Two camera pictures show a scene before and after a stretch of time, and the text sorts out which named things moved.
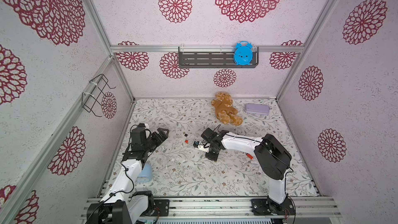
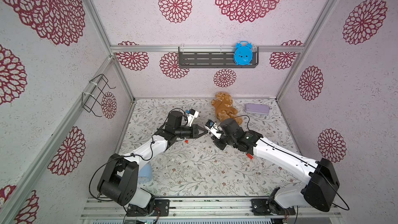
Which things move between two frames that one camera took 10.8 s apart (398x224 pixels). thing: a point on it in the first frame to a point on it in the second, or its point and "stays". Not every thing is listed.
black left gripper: (159, 140) to (195, 131)
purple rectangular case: (258, 109) stays
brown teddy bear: (226, 113) stays
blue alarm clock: (243, 54) stays
